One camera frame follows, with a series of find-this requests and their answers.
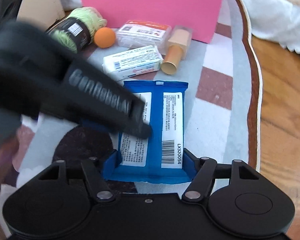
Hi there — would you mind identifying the pink cardboard box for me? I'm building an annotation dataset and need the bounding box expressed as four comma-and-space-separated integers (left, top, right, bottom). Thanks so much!
81, 0, 222, 43

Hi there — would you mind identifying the white bed skirt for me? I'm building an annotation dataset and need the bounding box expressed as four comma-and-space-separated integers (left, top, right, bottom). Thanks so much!
242, 0, 300, 54

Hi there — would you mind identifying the white tissue packet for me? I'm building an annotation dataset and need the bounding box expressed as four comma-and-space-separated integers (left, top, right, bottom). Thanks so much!
102, 46, 163, 81

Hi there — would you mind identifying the blue wet wipes packet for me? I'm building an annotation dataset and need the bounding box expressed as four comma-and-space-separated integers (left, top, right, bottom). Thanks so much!
110, 80, 190, 184

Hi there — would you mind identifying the clear cotton swab box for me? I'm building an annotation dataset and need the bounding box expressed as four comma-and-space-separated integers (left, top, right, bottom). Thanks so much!
116, 20, 172, 51

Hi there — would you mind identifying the green yarn ball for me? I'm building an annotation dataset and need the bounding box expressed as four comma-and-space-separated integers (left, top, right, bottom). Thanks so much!
47, 7, 107, 53

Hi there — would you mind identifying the left hand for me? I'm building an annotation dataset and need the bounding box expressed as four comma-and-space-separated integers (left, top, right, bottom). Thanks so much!
0, 134, 20, 240

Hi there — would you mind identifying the gold perfume bottle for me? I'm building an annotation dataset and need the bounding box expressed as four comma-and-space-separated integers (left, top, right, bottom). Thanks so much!
161, 26, 192, 75

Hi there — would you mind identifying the orange ball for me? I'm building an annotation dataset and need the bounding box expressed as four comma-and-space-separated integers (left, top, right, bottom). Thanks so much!
94, 27, 116, 48

